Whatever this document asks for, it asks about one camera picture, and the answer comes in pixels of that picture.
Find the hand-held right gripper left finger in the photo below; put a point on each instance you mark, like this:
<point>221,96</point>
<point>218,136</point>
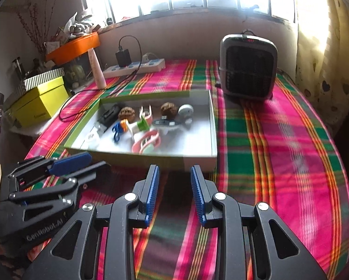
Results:
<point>152,195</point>

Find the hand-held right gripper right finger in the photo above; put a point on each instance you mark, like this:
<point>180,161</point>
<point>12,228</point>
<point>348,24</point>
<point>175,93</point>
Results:
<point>197,195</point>

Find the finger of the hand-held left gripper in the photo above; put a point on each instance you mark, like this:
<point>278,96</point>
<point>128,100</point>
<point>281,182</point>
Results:
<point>71,162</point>
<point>90,170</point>

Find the small white jar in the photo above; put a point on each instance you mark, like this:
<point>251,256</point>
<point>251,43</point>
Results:
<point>91,138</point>

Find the green white cardboard box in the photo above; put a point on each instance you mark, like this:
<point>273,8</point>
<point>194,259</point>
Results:
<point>189,140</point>

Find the black lighter with silver tube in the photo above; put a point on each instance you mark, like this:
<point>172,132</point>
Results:
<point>109,116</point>

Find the large pink white clip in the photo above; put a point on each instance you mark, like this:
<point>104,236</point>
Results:
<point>151,136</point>

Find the green white spool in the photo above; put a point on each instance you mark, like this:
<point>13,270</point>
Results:
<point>139,128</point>

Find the brown walnut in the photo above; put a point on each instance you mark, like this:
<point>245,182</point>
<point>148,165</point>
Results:
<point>166,109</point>
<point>125,113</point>

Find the black key fob remote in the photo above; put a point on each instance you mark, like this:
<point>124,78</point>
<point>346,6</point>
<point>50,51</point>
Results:
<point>165,123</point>

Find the small pink clip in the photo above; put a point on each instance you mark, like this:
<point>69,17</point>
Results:
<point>147,118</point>

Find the white round gadget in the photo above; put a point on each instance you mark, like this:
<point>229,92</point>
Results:
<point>186,110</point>

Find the yellow box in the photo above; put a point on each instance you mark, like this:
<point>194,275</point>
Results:
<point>40,105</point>

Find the striped box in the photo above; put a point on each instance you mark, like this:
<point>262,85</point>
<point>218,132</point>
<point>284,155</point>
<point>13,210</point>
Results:
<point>46,78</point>

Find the glass tank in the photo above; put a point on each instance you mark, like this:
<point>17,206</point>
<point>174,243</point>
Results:
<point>78,71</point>

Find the pink cosmetic tube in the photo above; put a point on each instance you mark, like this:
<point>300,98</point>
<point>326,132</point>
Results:
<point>98,73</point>

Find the glass jar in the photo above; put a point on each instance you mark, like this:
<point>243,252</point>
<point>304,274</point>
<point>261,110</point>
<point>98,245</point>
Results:
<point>18,68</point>

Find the orange box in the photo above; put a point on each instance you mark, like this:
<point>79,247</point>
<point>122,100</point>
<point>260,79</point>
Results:
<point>72,48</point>

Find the white power strip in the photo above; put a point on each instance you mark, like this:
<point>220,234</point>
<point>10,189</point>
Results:
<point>139,67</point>

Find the black charger adapter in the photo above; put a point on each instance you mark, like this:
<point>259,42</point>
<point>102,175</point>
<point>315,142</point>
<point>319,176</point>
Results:
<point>123,58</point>

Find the white power plug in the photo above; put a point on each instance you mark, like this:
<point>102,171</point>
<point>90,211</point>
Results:
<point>148,59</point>

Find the crumpled plastic bag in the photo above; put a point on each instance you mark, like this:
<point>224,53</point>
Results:
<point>79,24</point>

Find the grey space heater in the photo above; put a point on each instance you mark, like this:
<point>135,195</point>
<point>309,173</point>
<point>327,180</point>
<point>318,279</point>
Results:
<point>247,67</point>

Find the dried flower branches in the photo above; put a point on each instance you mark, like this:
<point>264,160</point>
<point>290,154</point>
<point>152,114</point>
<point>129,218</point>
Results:
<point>37,23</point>

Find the cream heart print curtain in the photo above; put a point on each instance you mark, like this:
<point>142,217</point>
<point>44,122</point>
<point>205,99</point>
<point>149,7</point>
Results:
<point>329,49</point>

